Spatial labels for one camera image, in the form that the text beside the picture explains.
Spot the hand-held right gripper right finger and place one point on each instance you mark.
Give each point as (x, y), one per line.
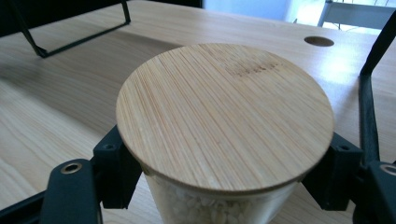
(337, 174)

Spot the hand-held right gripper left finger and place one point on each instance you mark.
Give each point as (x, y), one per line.
(116, 174)

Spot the bamboo-lid jar with white grains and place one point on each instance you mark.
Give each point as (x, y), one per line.
(218, 124)

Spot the white desk frame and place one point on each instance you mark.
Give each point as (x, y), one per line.
(358, 15)

